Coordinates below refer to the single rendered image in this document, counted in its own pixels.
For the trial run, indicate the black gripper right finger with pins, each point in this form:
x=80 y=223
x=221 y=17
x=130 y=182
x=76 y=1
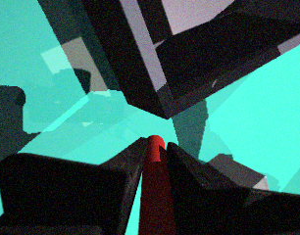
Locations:
x=205 y=204

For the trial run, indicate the red peg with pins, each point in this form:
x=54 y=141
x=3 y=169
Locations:
x=156 y=209

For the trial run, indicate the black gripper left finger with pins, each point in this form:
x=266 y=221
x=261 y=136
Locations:
x=105 y=192

